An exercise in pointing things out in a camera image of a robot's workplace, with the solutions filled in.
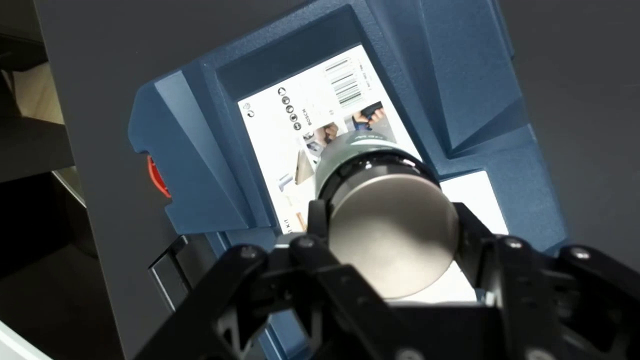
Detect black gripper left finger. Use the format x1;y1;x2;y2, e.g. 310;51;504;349
133;199;403;360

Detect blue plastic bin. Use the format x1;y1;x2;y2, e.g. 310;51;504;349
128;0;572;360

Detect white printed paper label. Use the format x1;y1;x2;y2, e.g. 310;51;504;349
236;43;512;307

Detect dark bottle with brown cap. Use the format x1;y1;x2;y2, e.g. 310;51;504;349
313;128;465;303

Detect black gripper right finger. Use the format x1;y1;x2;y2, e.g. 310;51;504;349
457;201;640;360

